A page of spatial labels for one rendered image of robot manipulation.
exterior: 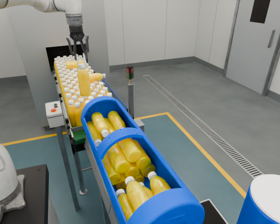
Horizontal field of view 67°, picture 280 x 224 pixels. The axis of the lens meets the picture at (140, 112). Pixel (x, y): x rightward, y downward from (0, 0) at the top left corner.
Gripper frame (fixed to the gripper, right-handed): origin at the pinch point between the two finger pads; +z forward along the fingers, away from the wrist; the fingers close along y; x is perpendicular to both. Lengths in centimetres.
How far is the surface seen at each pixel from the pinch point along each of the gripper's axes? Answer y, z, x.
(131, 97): 42, 46, 26
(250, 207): 47, 45, -100
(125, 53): 165, 107, 385
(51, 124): -26.0, 40.5, -0.1
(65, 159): -23, 79, 8
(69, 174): -23, 96, 7
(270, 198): 55, 40, -102
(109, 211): -7, 57, -68
